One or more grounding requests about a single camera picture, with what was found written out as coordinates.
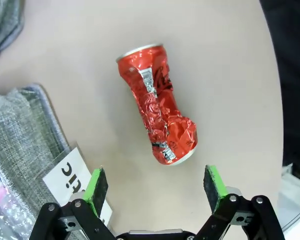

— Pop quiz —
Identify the white plastic panel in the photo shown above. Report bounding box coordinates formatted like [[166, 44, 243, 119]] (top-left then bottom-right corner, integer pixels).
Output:
[[277, 162, 300, 232]]

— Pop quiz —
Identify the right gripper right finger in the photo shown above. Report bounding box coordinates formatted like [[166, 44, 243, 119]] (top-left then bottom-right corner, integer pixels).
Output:
[[194, 164, 286, 240]]

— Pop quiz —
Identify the grey fabric basket Can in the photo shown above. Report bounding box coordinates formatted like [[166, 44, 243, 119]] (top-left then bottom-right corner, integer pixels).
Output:
[[0, 0, 25, 60]]

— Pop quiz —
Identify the crushed red soda can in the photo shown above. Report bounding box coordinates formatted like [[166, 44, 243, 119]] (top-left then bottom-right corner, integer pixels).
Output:
[[115, 43, 199, 167]]

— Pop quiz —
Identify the white label Plastic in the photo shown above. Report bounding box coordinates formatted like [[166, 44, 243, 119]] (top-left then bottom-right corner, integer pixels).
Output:
[[41, 146, 114, 227]]

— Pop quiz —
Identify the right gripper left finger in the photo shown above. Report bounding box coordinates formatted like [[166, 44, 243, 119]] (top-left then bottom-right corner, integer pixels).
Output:
[[29, 166, 119, 240]]

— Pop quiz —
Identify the grey fabric basket Plastic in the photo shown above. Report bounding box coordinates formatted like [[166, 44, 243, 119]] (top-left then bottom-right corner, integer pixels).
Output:
[[0, 83, 78, 240]]

